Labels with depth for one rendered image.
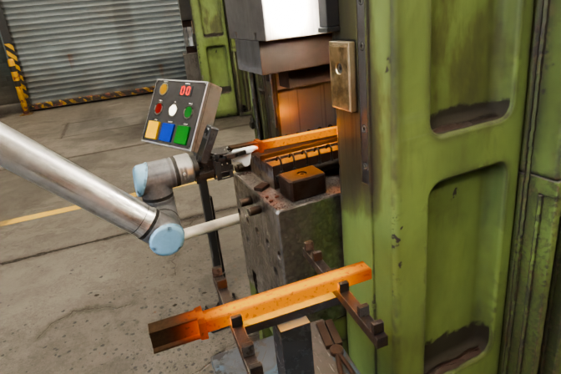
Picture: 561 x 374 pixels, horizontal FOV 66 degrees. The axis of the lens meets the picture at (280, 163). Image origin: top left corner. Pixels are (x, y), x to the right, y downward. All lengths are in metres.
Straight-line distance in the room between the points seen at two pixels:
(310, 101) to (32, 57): 8.00
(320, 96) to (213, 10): 4.64
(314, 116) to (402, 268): 0.72
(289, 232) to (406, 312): 0.38
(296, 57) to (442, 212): 0.60
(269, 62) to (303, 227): 0.48
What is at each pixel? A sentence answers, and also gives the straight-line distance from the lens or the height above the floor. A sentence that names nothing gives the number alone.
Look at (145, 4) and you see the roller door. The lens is 9.20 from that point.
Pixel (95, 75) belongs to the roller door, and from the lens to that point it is 9.24.
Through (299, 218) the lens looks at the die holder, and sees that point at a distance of 1.25.
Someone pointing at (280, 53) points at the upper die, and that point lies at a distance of 1.27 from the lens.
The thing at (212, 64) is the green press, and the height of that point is 0.75.
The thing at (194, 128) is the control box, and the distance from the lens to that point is 1.70.
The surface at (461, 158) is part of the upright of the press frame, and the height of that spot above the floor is 1.05.
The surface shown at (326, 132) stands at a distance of 1.45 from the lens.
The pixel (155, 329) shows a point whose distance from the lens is 0.80.
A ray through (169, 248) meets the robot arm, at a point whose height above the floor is 0.89.
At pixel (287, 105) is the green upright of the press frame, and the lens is 1.59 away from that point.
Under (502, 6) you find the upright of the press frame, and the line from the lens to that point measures 1.26.
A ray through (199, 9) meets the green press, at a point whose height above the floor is 1.48.
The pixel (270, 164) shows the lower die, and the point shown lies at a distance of 1.34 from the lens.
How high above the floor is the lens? 1.46
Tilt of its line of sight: 20 degrees down
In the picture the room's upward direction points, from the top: 6 degrees counter-clockwise
